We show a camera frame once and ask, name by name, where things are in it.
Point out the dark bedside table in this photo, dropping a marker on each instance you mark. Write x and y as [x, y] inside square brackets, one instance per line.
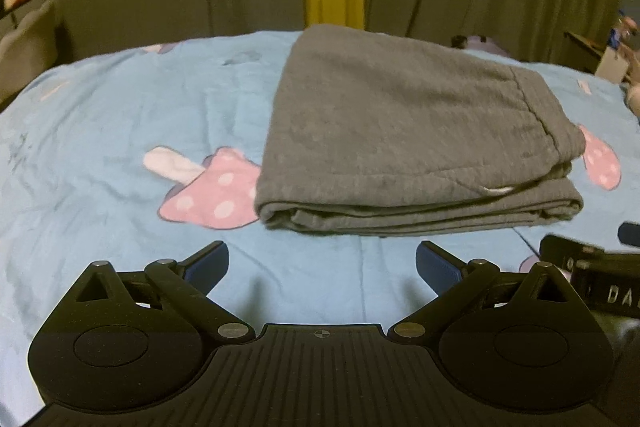
[582, 47]

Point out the grey upholstered chair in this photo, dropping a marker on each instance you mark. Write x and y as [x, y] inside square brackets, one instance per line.
[25, 52]

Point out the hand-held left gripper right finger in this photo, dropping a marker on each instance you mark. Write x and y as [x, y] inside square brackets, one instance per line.
[442, 264]

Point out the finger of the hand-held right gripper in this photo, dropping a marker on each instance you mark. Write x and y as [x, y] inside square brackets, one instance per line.
[630, 233]

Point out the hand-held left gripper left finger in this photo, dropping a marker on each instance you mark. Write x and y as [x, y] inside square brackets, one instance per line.
[207, 263]

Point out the small dark object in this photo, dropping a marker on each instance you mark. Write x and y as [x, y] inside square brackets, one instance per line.
[467, 41]

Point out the white box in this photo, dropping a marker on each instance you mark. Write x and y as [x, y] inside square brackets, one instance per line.
[611, 64]

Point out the blue toy figure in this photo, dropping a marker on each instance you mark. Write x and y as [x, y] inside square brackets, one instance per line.
[622, 27]

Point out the grey pants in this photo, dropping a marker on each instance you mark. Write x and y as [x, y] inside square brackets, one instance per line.
[400, 132]

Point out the blue mushroom printed blanket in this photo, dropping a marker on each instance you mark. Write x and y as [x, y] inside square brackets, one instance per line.
[125, 107]

